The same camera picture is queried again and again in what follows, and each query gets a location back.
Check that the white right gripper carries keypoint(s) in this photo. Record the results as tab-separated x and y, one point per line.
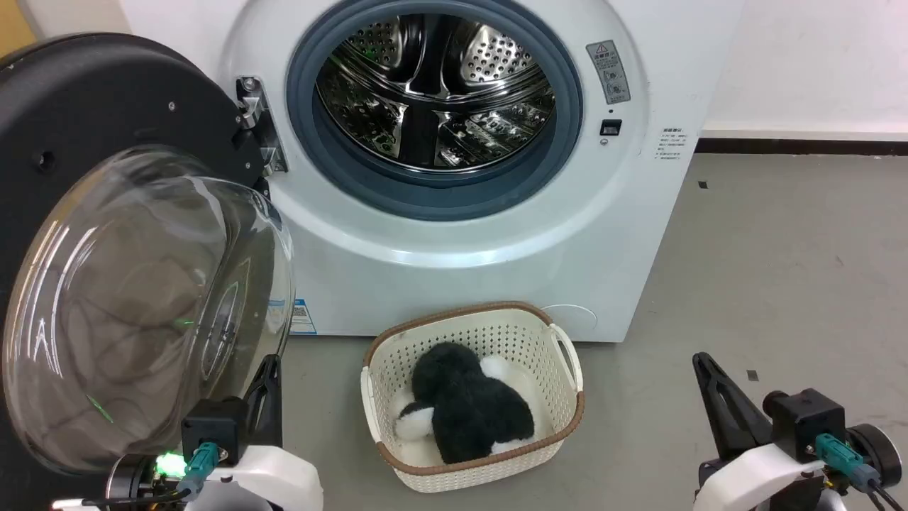
759	479

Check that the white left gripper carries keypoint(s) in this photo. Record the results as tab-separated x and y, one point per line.
277	479

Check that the white front-load washing machine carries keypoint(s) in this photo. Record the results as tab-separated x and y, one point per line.
496	284

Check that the black door latch slot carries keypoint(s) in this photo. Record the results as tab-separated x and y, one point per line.
611	128

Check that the metal washer door hinge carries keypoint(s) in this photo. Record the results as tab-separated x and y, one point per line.
250	92

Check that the black washer door glass bowl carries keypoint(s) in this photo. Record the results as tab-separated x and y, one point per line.
85	99

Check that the blue white label sticker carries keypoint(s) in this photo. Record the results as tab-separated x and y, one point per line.
302	318

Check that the black and white plush toy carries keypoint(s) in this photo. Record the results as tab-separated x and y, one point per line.
468	411

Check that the white perforated laundry basket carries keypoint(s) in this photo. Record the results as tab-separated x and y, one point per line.
496	326

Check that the grey warning sticker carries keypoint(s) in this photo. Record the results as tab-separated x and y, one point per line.
608	71

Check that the stainless steel washer drum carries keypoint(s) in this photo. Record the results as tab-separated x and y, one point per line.
496	57

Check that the yellow wooden panel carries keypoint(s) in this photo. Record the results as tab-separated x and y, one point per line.
14	25

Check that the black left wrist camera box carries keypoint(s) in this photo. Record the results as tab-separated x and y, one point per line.
213	426

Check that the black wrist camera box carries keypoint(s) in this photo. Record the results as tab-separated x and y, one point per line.
809	419
213	426

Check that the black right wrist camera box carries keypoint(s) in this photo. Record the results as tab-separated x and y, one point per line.
809	419

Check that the dark wall baseboard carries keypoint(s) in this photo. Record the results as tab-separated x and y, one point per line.
801	146

